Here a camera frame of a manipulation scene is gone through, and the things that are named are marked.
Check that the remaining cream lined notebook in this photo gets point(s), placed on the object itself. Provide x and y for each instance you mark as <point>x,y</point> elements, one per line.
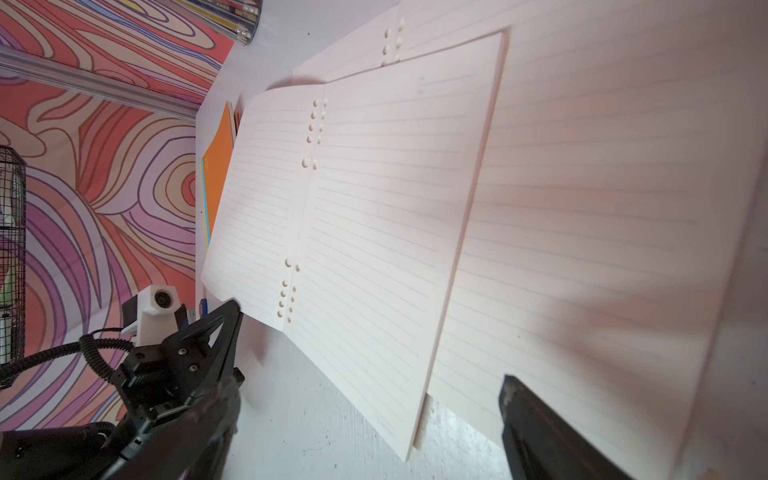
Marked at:
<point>342,215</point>

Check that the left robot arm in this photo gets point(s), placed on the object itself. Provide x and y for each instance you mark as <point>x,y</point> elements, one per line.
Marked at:
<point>75,452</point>

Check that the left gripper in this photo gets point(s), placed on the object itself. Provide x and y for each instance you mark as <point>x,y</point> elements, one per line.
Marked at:
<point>157,383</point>

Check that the black wire basket left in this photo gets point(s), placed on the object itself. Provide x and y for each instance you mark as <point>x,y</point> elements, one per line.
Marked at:
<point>13,255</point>

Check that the aluminium frame rail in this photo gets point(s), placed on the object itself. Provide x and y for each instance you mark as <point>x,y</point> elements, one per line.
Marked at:
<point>49,72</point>

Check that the metal pen cup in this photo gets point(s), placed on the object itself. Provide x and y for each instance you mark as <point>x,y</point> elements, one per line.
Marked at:
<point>236,19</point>

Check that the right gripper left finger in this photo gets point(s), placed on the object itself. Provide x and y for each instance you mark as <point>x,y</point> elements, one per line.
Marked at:
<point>195,446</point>

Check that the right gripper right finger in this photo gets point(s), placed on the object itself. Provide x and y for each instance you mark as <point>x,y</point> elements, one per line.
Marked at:
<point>539,444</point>

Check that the orange cover notebook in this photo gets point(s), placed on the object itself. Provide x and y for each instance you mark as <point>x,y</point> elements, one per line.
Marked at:
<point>215,164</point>

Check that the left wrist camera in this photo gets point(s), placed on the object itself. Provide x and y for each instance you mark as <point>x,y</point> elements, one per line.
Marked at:
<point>152,315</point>

